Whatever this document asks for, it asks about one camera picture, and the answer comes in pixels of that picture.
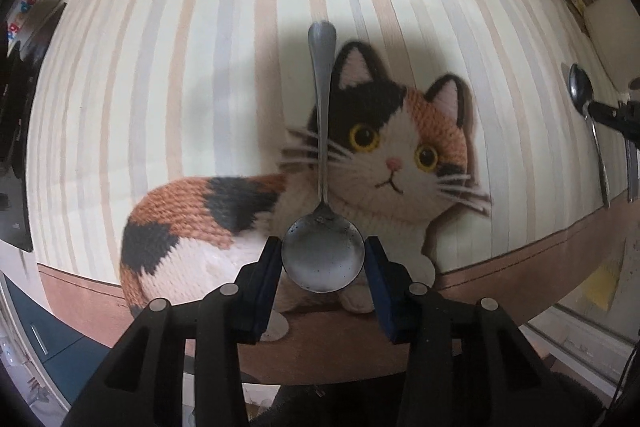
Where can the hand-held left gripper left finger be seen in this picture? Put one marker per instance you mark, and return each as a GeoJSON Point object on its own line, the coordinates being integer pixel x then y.
{"type": "Point", "coordinates": [265, 289]}

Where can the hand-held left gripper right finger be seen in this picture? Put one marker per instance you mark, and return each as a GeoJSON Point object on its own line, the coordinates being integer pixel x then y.
{"type": "Point", "coordinates": [386, 292]}

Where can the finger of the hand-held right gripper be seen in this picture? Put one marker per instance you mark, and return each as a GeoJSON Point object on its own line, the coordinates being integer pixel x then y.
{"type": "Point", "coordinates": [612, 113]}
{"type": "Point", "coordinates": [634, 172]}

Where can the steel spoon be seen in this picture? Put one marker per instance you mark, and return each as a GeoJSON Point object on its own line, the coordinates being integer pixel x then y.
{"type": "Point", "coordinates": [580, 87]}
{"type": "Point", "coordinates": [322, 257]}

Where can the white electric kettle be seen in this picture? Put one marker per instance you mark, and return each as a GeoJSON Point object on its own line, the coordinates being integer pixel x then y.
{"type": "Point", "coordinates": [615, 42]}

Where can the person's legs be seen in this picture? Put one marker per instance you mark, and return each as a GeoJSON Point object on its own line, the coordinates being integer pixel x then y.
{"type": "Point", "coordinates": [350, 407]}

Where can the blue kitchen cabinet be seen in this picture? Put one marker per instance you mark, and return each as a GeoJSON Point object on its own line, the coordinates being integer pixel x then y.
{"type": "Point", "coordinates": [45, 322]}

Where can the striped cat print mat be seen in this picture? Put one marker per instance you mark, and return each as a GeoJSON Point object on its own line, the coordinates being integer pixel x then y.
{"type": "Point", "coordinates": [175, 82]}

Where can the black induction cooktop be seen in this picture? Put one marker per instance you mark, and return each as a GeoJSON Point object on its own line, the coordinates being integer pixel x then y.
{"type": "Point", "coordinates": [15, 132]}

